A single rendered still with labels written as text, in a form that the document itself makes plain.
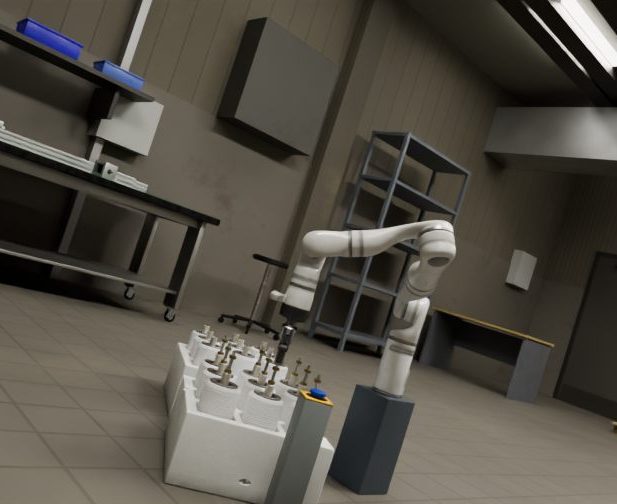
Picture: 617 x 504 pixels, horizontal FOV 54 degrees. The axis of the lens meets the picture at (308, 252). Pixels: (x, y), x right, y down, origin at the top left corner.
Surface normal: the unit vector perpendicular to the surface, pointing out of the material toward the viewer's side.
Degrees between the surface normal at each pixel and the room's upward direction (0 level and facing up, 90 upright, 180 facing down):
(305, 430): 90
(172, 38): 90
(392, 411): 90
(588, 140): 90
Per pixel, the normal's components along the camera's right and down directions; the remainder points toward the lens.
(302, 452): 0.22, 0.04
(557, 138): -0.70, -0.25
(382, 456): 0.65, 0.18
